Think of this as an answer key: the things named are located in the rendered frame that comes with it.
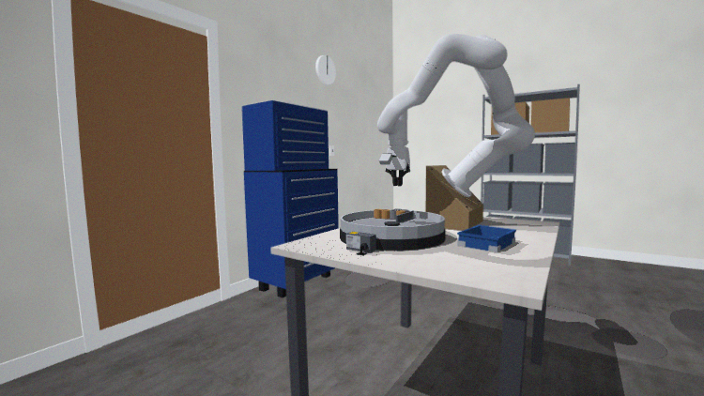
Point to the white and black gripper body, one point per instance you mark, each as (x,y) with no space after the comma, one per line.
(401,160)

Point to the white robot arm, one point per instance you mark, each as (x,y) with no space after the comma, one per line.
(488,57)

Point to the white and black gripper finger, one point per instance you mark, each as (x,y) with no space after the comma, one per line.
(401,175)
(394,177)

